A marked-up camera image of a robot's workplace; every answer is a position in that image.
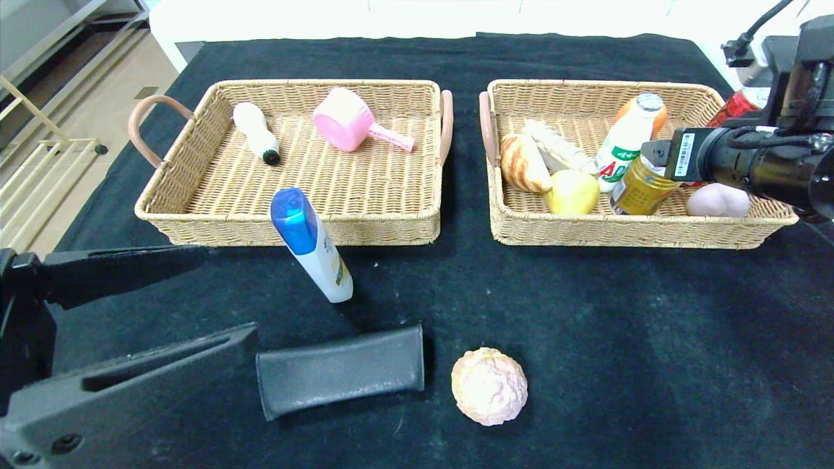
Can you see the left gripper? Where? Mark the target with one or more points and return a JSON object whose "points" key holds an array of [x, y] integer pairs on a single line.
{"points": [[19, 326]]}

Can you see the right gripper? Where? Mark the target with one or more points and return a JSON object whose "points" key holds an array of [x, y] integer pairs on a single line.
{"points": [[684, 155]]}

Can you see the white AD milk bottle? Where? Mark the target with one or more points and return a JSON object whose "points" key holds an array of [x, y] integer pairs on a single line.
{"points": [[625, 146]]}

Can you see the golden drink can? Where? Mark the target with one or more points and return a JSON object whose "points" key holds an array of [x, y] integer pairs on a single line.
{"points": [[638, 192]]}

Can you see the long ridged pastry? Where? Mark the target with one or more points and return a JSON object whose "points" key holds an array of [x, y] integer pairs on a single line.
{"points": [[560, 150]]}

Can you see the round cream puff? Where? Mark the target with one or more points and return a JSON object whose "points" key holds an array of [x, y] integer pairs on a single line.
{"points": [[488, 387]]}

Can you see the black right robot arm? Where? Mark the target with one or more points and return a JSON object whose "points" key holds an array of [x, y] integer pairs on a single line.
{"points": [[814, 65]]}

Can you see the wicker basket holding food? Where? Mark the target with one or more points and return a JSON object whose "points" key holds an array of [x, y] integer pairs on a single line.
{"points": [[586, 228]]}

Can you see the wicker basket holding toiletries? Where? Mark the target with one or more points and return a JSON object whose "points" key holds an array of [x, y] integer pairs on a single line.
{"points": [[365, 189]]}

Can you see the orange fruit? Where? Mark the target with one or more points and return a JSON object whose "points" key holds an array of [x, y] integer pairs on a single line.
{"points": [[659, 120]]}

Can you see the pale pink egg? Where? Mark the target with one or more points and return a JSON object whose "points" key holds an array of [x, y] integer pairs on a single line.
{"points": [[717, 202]]}

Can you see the yellow lemon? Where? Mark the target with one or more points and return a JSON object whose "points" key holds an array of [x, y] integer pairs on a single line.
{"points": [[572, 193]]}

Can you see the red drink can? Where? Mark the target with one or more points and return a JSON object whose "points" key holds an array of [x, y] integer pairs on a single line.
{"points": [[733, 109]]}

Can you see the striped croissant bread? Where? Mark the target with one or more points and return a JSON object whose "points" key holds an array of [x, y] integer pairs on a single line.
{"points": [[521, 166]]}

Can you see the black table cloth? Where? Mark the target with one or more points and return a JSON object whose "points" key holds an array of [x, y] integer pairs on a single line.
{"points": [[619, 339]]}

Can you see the white shampoo bottle blue cap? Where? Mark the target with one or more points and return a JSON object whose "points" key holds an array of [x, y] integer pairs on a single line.
{"points": [[313, 247]]}

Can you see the black leather pouch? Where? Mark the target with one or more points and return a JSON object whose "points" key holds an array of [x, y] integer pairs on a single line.
{"points": [[339, 372]]}

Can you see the white brush bottle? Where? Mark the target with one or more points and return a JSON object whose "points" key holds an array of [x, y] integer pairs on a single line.
{"points": [[256, 133]]}

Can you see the pink plastic scoop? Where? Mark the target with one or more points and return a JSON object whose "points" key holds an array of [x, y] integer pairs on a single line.
{"points": [[342, 120]]}

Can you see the grey shelf unit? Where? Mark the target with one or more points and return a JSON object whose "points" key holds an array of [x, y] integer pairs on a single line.
{"points": [[32, 32]]}

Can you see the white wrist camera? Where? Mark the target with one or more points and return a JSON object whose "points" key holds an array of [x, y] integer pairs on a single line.
{"points": [[756, 73]]}

